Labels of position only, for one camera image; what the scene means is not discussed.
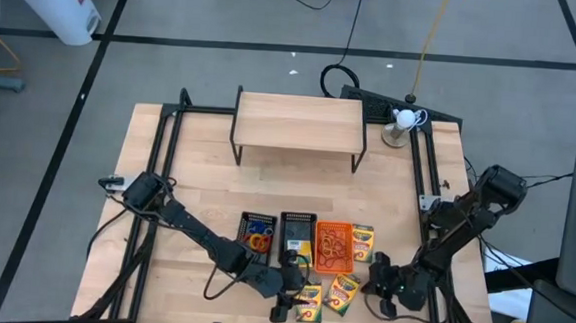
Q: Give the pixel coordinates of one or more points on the black slotted plastic basket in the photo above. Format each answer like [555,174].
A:
[298,224]
[244,219]

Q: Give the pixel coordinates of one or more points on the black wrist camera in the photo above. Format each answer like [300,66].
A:
[387,308]
[279,314]

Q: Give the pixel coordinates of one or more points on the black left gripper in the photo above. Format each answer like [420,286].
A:
[293,282]

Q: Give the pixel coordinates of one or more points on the white paper sheet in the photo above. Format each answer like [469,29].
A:
[502,305]

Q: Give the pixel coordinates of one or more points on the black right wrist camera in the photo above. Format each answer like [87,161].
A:
[387,308]

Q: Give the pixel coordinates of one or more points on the black aluminium table frame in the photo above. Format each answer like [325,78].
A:
[206,110]

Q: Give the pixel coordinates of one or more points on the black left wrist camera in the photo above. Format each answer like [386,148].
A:
[279,314]

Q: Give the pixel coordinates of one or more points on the yellow rubber band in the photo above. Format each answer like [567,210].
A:
[324,244]
[335,249]

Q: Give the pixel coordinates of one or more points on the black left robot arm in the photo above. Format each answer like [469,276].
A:
[189,223]

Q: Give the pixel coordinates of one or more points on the wooden riser shelf black legs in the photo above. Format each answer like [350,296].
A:
[295,122]

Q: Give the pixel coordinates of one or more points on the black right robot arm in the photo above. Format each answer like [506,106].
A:
[454,227]

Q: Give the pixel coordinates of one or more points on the dark grey case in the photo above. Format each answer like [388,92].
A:
[559,313]

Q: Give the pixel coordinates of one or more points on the white bulb desk lamp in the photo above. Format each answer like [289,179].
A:
[405,118]

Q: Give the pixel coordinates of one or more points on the orange slotted plastic basket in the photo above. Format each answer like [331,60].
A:
[319,266]

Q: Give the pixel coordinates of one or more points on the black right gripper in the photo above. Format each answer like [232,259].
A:
[383,280]

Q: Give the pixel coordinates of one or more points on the white trash can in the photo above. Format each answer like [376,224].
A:
[57,2]

